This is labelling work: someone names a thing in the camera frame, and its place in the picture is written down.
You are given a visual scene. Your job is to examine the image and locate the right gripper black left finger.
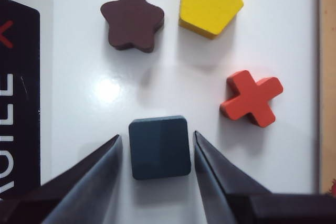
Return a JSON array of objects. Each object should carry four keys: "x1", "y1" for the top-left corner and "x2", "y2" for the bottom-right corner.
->
[{"x1": 15, "y1": 134, "x2": 123, "y2": 224}]

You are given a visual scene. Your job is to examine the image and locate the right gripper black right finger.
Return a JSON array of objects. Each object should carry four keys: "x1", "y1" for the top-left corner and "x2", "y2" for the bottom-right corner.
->
[{"x1": 193, "y1": 130, "x2": 271, "y2": 224}]

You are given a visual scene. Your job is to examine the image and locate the dark blue square block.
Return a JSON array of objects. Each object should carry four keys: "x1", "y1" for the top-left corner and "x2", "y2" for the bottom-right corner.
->
[{"x1": 128, "y1": 115, "x2": 192, "y2": 180}]

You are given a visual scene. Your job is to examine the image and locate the orange cross block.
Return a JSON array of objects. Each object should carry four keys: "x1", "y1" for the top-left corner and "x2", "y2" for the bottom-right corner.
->
[{"x1": 219, "y1": 70, "x2": 284, "y2": 128}]

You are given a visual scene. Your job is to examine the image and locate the black plate with white letters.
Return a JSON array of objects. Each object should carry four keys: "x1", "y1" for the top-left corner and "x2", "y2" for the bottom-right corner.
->
[{"x1": 0, "y1": 0, "x2": 41, "y2": 201}]

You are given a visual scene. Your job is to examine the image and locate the brown star block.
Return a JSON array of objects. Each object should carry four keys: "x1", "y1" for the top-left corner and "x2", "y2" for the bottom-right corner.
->
[{"x1": 100, "y1": 0, "x2": 165, "y2": 53}]

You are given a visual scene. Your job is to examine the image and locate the yellow pentagon block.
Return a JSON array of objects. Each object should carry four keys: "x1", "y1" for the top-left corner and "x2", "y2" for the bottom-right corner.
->
[{"x1": 178, "y1": 0, "x2": 244, "y2": 40}]

